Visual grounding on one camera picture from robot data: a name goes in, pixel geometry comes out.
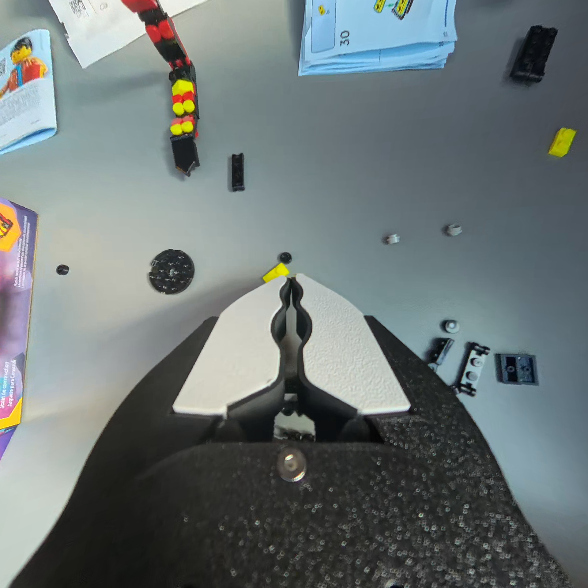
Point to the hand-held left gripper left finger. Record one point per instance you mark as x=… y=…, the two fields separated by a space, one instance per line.
x=229 y=358

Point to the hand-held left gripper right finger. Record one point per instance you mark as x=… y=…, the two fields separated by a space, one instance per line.
x=349 y=358

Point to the small yellow slope brick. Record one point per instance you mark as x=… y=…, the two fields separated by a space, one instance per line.
x=274 y=273

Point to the light blue instruction booklet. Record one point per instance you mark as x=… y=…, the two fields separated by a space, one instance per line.
x=376 y=50

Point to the grey desk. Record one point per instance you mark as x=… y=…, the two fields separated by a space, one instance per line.
x=344 y=160

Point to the black clip piece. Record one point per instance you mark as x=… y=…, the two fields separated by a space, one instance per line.
x=441 y=351

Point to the black round plate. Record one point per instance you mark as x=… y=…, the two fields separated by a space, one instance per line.
x=171 y=272

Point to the small grey round stud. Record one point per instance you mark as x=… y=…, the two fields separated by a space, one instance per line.
x=453 y=229
x=451 y=326
x=392 y=239

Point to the small black round stud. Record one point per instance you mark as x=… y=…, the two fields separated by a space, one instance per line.
x=62 y=269
x=285 y=257

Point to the grey plate with black bars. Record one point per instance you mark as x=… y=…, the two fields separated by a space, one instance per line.
x=473 y=367

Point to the dark grey square plate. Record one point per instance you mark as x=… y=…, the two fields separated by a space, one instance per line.
x=517 y=369

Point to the narrow black brick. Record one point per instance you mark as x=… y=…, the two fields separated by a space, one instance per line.
x=238 y=172

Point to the purple toy box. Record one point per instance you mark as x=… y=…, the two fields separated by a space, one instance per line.
x=13 y=321

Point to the red black yellow brick model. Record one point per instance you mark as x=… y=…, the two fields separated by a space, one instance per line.
x=181 y=92

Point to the minifigure picture leaflet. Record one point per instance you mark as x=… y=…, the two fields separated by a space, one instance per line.
x=27 y=92

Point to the white paper sheet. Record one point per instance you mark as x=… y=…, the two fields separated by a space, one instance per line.
x=105 y=32

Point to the large black brick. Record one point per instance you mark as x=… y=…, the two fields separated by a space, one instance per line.
x=533 y=53

